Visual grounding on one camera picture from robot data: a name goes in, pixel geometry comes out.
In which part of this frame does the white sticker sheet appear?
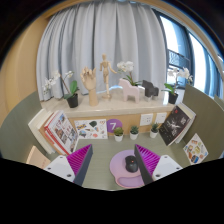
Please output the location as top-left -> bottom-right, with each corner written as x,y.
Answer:
73,118 -> 109,140

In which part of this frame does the large colourful sticker sheet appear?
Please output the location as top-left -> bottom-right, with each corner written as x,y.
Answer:
182,133 -> 210,166

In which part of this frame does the white wall socket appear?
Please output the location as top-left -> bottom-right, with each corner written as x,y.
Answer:
155,112 -> 168,125
139,113 -> 154,127

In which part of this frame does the white book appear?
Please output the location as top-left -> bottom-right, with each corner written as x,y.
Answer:
27,108 -> 56,155

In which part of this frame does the purple mouse pad with wrist rest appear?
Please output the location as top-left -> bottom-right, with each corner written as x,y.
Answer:
109,149 -> 146,190

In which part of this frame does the white orchid in black pot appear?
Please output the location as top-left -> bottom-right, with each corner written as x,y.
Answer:
42,70 -> 80,109
116,60 -> 143,88
162,66 -> 194,105

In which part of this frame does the grey curtain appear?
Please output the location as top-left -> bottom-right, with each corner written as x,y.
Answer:
35,1 -> 168,102

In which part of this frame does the stack of white books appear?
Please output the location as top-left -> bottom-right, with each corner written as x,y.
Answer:
173,102 -> 197,145

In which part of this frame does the green desk partition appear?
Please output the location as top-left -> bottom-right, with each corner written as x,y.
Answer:
178,83 -> 224,161
0,90 -> 48,159

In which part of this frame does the brown book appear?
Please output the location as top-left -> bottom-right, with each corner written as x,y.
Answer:
38,111 -> 66,156

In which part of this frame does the black horse figure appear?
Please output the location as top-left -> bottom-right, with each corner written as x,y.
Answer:
141,79 -> 160,101

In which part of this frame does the pink horse figure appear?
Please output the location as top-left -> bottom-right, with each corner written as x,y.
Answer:
118,78 -> 141,104

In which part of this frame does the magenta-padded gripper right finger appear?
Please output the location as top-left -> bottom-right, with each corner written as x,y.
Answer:
133,144 -> 184,186

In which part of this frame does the wooden mannequin figure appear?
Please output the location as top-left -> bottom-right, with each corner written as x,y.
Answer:
99,53 -> 118,100

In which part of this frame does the window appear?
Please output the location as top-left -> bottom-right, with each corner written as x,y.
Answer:
153,8 -> 224,101

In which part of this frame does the black book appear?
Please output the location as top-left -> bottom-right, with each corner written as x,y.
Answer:
158,105 -> 192,147

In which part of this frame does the wooden hand model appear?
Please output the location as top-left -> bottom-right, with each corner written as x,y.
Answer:
80,66 -> 100,107

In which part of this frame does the black computer mouse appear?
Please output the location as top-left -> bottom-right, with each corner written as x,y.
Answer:
124,155 -> 139,174

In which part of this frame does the purple round sticker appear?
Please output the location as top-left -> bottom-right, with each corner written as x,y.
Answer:
106,118 -> 123,135

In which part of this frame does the beige wooden board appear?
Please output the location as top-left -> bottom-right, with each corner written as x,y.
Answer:
25,145 -> 52,170

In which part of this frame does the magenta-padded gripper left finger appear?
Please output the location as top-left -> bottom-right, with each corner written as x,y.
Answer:
43,144 -> 94,187

